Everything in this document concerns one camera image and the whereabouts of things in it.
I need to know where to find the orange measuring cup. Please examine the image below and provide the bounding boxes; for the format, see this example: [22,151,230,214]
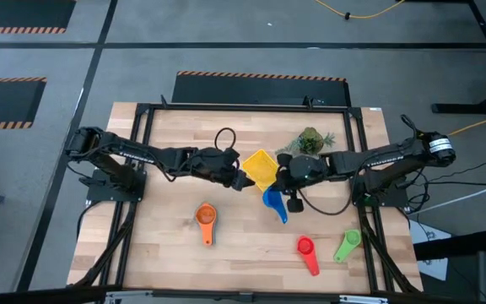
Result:
[195,203,219,247]

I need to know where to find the yellow hanging cable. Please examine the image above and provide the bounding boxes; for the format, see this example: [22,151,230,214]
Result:
[313,0,407,20]
[447,108,486,137]

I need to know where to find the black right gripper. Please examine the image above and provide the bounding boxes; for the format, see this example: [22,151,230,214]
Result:
[273,154,332,214]

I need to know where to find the green measuring cup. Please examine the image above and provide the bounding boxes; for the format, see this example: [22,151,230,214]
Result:
[333,229,362,264]

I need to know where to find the black desk frame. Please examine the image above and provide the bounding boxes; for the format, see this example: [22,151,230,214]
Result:
[430,0,486,116]

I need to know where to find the black table frame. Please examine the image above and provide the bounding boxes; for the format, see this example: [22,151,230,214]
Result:
[67,95,424,299]

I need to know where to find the white cable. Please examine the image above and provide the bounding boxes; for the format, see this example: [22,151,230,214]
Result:
[411,175,486,216]

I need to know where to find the yellow plastic basket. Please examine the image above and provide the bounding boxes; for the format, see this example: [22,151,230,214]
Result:
[241,149,280,193]

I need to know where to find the white paper sheet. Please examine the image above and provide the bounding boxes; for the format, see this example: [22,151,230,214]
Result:
[408,219,451,282]

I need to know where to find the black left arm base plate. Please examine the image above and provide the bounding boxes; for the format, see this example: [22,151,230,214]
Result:
[78,168,148,204]

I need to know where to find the black hazard-striped floor mat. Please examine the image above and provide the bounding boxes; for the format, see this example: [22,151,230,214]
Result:
[0,0,78,35]
[170,70,353,107]
[0,77,48,131]

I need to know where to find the blue measuring cup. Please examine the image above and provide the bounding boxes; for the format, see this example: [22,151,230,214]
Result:
[262,185,289,225]

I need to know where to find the potted succulent plant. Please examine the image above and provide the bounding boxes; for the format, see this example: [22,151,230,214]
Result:
[274,126,337,157]

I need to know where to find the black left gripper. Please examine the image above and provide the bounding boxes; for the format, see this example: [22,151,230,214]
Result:
[190,147,256,192]

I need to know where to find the red measuring cup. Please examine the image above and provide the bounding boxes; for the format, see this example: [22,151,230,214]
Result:
[296,236,321,277]

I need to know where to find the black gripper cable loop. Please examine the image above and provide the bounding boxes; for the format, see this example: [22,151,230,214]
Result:
[213,127,238,154]
[296,187,356,216]

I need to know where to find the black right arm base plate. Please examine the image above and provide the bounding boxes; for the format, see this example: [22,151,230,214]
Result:
[352,185,411,209]

